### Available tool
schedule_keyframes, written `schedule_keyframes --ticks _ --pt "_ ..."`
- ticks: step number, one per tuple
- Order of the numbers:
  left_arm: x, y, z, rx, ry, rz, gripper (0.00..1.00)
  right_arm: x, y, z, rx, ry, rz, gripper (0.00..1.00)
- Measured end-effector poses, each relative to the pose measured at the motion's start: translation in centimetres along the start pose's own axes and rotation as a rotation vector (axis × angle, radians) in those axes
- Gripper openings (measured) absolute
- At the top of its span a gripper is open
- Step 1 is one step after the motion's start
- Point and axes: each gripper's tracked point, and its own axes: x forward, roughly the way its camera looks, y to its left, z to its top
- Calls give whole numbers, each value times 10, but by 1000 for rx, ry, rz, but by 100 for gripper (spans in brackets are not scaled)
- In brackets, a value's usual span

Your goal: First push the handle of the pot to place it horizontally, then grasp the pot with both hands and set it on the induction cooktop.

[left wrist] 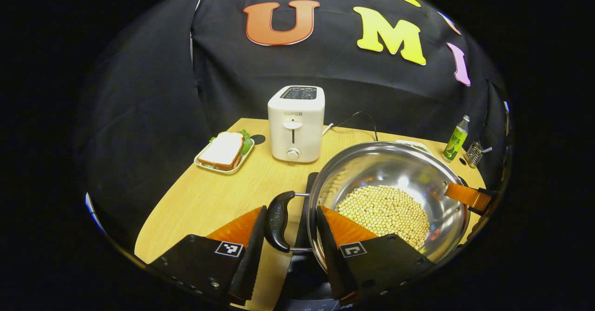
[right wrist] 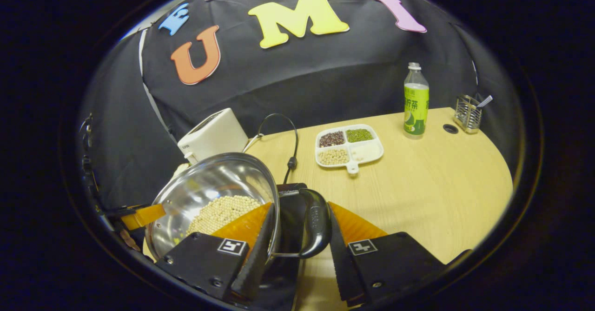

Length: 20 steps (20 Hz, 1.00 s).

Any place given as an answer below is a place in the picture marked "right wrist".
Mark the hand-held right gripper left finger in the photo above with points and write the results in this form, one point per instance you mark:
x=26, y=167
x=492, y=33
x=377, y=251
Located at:
x=258, y=264

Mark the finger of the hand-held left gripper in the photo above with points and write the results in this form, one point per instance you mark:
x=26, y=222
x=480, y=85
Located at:
x=128, y=240
x=146, y=215

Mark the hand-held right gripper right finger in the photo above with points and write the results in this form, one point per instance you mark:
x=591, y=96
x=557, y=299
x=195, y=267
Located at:
x=341, y=264

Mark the black induction cooktop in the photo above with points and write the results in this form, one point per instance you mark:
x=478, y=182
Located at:
x=290, y=222

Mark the stainless steel pot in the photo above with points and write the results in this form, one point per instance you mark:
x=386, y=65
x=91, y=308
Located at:
x=209, y=181

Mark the pile of yellow soybeans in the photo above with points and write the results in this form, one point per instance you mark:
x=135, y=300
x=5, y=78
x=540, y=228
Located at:
x=223, y=211

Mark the white toaster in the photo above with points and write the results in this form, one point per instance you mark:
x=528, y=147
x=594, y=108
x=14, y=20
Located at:
x=214, y=136

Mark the small soybean heap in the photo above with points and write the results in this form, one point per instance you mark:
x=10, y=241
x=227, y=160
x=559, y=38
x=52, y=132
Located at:
x=333, y=156

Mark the white divided dish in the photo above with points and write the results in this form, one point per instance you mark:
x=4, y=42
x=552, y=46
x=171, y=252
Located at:
x=369, y=153

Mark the heap of red beans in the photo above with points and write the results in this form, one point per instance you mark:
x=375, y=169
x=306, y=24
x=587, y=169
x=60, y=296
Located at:
x=332, y=139

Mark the heap of green mung beans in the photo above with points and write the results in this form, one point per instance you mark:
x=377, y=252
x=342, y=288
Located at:
x=359, y=135

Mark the green label drink bottle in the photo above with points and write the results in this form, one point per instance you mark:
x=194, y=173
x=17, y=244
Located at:
x=416, y=106

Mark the black backdrop cloth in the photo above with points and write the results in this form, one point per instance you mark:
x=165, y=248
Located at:
x=302, y=78

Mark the metal mesh utensil holder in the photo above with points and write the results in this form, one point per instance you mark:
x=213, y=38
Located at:
x=467, y=115

